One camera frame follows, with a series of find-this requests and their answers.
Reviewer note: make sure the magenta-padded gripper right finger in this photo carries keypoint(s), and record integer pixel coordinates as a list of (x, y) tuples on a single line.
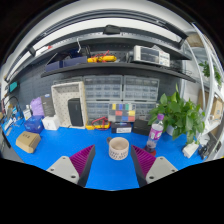
[(161, 166)]

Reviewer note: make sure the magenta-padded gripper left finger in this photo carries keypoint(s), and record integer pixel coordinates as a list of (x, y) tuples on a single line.
[(63, 166)]

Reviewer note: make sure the purple-capped clear drink bottle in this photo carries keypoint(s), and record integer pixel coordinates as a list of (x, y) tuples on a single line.
[(155, 133)]

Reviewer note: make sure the white power adapter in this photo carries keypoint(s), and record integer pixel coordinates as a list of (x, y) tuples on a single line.
[(190, 150)]

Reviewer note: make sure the brown cardboard box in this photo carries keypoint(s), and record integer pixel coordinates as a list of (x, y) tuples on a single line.
[(28, 141)]

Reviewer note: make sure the black pouch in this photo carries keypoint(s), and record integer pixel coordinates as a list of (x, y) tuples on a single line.
[(141, 127)]

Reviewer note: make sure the white carton box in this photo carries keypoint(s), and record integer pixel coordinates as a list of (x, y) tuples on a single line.
[(51, 123)]

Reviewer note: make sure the beige patterned mug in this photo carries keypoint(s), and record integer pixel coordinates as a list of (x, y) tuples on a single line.
[(119, 151)]

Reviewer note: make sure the yellow multimeter with red leads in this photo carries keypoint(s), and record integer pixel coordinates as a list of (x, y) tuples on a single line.
[(90, 127)]

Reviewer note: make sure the blue carton box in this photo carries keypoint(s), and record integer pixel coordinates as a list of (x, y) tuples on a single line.
[(33, 125)]

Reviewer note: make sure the large green potted plant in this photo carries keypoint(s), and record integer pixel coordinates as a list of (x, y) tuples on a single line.
[(180, 115)]

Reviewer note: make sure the black box with white label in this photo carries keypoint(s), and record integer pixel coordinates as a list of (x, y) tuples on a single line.
[(121, 128)]

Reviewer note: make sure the black zip case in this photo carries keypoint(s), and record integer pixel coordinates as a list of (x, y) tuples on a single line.
[(75, 112)]

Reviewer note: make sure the dark grey upright box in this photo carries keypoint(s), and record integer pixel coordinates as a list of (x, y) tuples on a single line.
[(47, 105)]

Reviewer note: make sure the small white device box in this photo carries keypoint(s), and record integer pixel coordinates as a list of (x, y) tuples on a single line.
[(27, 113)]

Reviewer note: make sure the purple plastic bag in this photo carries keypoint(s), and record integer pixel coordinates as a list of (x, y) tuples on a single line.
[(36, 107)]

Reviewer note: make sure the wide grey small-drawer cabinet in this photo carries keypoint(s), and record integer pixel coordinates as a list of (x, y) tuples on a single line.
[(96, 109)]

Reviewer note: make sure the clear box with coloured parts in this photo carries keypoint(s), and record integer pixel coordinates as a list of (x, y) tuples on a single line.
[(121, 112)]

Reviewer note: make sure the beige perforated tray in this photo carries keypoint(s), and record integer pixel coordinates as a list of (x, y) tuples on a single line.
[(61, 96)]

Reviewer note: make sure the teal screen monitor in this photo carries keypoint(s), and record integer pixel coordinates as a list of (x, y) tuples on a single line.
[(13, 87)]

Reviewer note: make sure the small green plant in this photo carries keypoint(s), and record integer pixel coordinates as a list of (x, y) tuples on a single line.
[(208, 71)]

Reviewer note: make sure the dark shelf unit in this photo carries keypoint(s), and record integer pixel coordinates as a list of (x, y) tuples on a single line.
[(116, 68)]

